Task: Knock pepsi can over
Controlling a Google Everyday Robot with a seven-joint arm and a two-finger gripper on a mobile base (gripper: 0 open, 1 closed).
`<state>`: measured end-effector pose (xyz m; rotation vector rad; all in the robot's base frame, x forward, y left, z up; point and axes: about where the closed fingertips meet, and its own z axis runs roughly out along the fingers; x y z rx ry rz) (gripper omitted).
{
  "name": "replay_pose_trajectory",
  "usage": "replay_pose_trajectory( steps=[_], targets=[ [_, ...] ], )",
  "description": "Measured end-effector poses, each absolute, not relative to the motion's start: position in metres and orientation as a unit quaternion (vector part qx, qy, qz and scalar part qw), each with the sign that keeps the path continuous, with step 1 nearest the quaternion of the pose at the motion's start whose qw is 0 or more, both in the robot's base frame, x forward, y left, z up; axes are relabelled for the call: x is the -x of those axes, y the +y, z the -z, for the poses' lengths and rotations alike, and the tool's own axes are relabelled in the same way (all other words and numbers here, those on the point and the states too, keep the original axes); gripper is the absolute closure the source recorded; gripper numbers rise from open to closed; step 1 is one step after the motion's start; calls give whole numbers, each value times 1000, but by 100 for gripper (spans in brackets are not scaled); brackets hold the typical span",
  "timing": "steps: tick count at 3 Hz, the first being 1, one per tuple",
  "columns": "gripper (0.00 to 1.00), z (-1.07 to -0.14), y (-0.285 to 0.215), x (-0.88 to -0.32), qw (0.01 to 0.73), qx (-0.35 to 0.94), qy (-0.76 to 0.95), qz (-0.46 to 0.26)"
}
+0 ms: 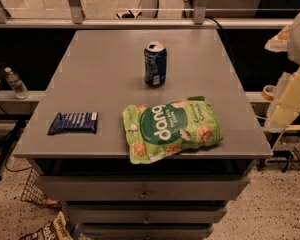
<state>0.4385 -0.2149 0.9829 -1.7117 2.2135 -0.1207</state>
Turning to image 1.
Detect drawer knob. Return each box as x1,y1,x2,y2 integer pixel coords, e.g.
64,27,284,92
139,192,149,200
143,217,151,225

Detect middle drawer knob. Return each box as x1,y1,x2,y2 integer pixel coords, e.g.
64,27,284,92
143,217,151,225

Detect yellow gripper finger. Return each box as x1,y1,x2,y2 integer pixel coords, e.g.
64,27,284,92
269,67,300,128

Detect dark blue snack bar wrapper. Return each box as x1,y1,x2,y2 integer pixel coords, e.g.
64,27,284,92
47,112,98,135

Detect grey drawer cabinet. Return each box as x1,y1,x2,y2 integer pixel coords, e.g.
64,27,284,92
14,30,271,240

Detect black stand leg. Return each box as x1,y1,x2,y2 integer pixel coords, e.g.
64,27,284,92
0,119,25,181

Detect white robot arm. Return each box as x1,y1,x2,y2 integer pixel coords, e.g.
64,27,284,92
265,13,300,128

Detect brown snack bag on floor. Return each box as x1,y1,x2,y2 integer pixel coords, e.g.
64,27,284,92
19,212,73,240

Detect top drawer knob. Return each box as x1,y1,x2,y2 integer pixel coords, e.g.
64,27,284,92
139,192,149,200

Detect blue pepsi can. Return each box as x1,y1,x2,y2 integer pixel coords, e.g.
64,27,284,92
144,41,167,87

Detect roll of masking tape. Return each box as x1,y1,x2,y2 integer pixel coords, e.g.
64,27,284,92
262,85,276,101

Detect clear plastic water bottle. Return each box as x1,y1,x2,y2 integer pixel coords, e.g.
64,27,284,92
4,67,29,99

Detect wire mesh basket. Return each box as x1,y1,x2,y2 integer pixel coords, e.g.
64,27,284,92
21,169,61,209

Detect green dang chips bag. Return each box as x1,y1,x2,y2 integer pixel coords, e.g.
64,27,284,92
122,96,223,164

